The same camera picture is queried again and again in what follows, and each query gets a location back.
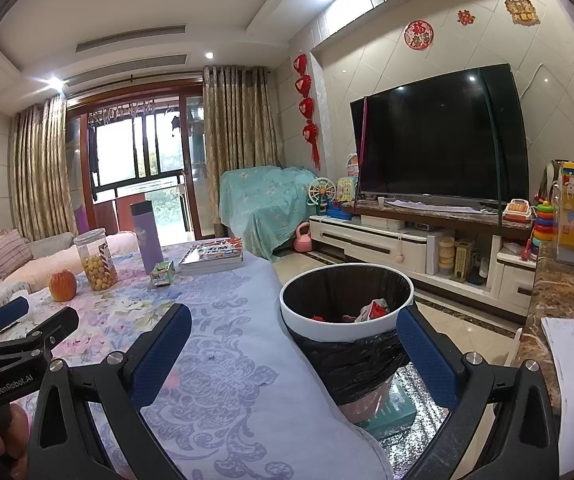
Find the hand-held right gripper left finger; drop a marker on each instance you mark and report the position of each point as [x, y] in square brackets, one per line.
[164, 355]

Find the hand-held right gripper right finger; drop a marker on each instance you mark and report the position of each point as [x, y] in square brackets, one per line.
[424, 355]

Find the white bin with black bag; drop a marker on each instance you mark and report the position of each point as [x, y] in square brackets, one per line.
[317, 327]

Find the person's left hand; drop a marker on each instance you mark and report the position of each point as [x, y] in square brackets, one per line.
[9, 437]

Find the red apple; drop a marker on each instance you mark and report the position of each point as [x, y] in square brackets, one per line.
[62, 286]

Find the pink striped cushion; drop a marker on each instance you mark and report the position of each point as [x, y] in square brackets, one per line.
[9, 255]

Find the flat teal box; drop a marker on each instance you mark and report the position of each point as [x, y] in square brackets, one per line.
[397, 410]

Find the pale covered sofa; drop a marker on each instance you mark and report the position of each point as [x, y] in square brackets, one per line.
[57, 260]

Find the clear jar of yellow balls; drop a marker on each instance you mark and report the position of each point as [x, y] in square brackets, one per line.
[96, 265]

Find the small green box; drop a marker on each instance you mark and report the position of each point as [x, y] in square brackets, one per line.
[162, 275]

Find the silver foil mat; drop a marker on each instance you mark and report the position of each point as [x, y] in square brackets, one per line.
[417, 440]

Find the beige chair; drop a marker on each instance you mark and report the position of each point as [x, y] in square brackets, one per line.
[515, 347]

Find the stack of yellow containers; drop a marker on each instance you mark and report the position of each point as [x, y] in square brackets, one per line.
[447, 256]

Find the tan woven box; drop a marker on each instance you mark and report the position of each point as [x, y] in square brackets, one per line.
[463, 259]

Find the colourful book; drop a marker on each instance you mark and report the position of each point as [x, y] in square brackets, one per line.
[212, 255]

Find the purple thermos bottle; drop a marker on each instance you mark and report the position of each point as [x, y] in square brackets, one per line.
[147, 240]

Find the white television cabinet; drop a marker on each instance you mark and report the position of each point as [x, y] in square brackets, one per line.
[367, 240]

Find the gold curtain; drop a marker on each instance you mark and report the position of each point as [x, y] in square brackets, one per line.
[239, 125]
[44, 170]

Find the brown marble counter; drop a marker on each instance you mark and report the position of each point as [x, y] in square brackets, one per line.
[567, 290]

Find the pink kettlebell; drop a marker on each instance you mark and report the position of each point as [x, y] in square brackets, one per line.
[302, 244]

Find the blue toy set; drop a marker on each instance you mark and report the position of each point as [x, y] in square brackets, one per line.
[339, 211]

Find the toy cash register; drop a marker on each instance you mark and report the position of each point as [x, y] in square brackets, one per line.
[517, 209]

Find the teal cloth covered furniture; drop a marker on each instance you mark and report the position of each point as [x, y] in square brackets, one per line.
[262, 205]

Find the wooden framed balcony door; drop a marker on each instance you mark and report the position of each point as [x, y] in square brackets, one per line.
[127, 155]

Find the toy ferris wheel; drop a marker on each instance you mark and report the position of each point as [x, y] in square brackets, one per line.
[320, 192]

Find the pink toy house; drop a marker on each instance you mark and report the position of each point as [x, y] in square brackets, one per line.
[353, 165]

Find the black television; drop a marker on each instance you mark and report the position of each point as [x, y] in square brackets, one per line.
[437, 135]

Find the red hanging decoration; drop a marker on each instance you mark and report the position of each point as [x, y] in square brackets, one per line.
[307, 100]

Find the round red wall sticker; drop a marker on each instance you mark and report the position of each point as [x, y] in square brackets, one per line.
[418, 35]

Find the small red wall sticker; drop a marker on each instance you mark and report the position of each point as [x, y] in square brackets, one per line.
[465, 17]

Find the gold figure wall sticker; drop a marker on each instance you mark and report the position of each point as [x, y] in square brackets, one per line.
[522, 7]

